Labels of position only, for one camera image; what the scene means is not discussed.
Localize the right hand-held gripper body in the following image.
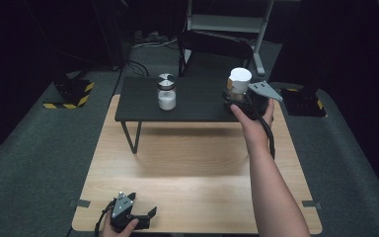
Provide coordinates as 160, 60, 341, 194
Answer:
236, 80, 284, 120

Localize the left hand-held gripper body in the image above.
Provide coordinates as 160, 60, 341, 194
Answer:
110, 191, 152, 233

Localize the white plastic cup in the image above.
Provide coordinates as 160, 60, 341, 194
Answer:
226, 66, 254, 102

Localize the black shelf with metal legs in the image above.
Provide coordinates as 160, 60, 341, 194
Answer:
114, 76, 274, 155

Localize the glass jar with black-marked lid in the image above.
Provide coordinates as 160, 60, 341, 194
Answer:
156, 72, 178, 112

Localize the person's left hand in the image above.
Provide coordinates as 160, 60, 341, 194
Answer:
100, 216, 140, 237

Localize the person's right hand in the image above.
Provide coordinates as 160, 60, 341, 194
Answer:
229, 98, 275, 150

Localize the grey tape piece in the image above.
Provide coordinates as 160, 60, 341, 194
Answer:
68, 198, 92, 209
301, 199, 324, 210

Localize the black base with striped tape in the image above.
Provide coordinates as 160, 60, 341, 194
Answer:
279, 86, 329, 119
42, 73, 96, 111

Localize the black chair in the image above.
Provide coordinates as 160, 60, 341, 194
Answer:
177, 30, 256, 79

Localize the white metal stand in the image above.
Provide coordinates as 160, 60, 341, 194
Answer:
185, 0, 276, 78

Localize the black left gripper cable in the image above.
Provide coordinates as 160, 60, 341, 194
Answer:
94, 198, 116, 237

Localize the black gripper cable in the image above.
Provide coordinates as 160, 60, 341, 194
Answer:
257, 113, 276, 161
94, 198, 116, 237

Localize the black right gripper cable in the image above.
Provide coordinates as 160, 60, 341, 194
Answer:
257, 113, 276, 161

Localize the black floor cable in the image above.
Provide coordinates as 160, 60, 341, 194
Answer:
124, 58, 150, 79

